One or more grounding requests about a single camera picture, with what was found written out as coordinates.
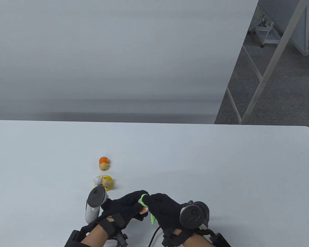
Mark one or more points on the white wheeled cart frame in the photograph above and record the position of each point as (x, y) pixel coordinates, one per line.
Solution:
(269, 33)

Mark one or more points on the black hand controller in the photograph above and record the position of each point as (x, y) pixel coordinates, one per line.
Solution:
(96, 196)
(193, 214)

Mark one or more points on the person's right forearm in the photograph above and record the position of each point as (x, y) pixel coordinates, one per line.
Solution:
(198, 239)

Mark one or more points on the white metal table frame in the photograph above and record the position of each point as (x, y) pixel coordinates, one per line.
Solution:
(273, 59)

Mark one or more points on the black right hand controller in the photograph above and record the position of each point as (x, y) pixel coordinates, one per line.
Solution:
(193, 214)

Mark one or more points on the small orange white ornament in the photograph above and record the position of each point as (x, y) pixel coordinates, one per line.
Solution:
(143, 210)

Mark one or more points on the grey partition panel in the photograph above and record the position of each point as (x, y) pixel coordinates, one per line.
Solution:
(300, 28)

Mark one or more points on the orange shell dog ornament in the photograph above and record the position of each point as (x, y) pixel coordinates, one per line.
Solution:
(104, 164)

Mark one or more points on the green dusting cloth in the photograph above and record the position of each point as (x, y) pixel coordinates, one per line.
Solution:
(153, 220)

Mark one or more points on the person's right hand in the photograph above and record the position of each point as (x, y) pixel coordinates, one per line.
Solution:
(164, 208)

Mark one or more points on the large white backdrop board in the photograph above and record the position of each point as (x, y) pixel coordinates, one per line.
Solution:
(118, 51)

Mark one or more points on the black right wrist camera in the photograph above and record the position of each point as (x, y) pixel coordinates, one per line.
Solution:
(171, 239)

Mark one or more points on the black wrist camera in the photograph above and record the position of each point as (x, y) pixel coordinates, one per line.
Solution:
(171, 239)
(121, 239)

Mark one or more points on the person's left hand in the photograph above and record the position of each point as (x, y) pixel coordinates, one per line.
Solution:
(123, 205)

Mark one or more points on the black left hand controller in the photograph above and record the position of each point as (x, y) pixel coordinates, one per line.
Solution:
(96, 196)

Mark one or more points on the person's left forearm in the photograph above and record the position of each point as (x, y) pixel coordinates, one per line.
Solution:
(95, 236)

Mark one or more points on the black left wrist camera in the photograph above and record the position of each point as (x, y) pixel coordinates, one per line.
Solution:
(121, 239)

